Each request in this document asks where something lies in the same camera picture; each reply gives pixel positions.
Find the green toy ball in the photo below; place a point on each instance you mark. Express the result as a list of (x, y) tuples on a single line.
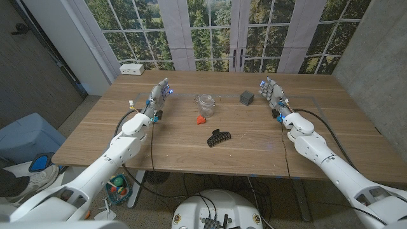
[(118, 181)]

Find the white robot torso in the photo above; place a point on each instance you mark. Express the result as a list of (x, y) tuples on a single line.
[(219, 206)]

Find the grey table leg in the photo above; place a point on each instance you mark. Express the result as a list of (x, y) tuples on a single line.
[(301, 200)]

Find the blue black pad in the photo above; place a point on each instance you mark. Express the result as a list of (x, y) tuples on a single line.
[(40, 162)]

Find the white sneaker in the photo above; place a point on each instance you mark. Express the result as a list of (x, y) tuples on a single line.
[(38, 181)]

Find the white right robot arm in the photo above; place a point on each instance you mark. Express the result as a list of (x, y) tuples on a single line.
[(334, 165)]

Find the white power socket box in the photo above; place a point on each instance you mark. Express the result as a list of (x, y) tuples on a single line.
[(131, 69)]

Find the printed window forest backdrop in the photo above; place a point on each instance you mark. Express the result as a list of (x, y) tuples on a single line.
[(203, 38)]

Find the black round floor fan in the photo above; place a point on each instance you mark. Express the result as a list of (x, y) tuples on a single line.
[(156, 177)]

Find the dark trouser leg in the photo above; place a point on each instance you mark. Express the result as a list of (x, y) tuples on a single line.
[(11, 184)]

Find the dark grey cube block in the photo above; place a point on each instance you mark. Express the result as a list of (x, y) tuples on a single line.
[(246, 98)]

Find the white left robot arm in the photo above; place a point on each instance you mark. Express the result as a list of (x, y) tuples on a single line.
[(95, 171)]

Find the white toy airplane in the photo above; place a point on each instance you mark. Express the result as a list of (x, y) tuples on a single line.
[(105, 210)]

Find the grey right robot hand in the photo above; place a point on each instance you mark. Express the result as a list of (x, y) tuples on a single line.
[(275, 95)]

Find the black hair claw clip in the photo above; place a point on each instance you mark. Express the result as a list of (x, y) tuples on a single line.
[(218, 137)]

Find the clear glass hinged jar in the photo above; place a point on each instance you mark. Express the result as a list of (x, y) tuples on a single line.
[(206, 106)]

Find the red orange toy piece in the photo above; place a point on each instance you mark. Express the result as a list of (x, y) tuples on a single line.
[(200, 120)]

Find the light blue plastic bin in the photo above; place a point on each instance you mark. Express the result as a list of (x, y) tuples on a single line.
[(28, 136)]

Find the teal basket of toys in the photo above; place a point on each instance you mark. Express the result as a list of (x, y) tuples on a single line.
[(118, 190)]

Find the white table leg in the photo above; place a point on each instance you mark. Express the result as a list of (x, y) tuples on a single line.
[(136, 191)]

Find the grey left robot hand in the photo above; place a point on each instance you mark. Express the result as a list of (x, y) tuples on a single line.
[(156, 98)]

